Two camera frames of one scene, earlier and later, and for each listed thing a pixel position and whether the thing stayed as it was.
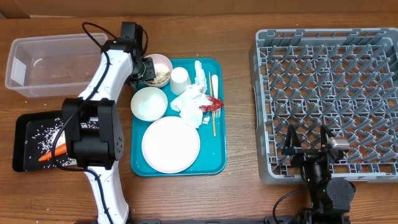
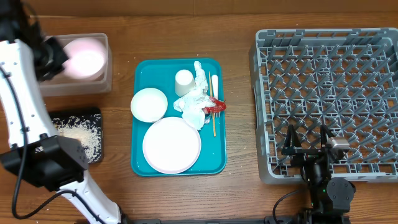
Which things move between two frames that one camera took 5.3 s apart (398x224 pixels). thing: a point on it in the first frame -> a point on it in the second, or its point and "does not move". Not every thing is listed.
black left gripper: x=149 y=74 -> x=60 y=58
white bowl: x=148 y=104 does not move
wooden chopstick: x=212 y=111 does not move
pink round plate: x=171 y=144 does not move
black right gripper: x=304 y=154 does not move
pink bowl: x=163 y=67 -> x=87 y=58
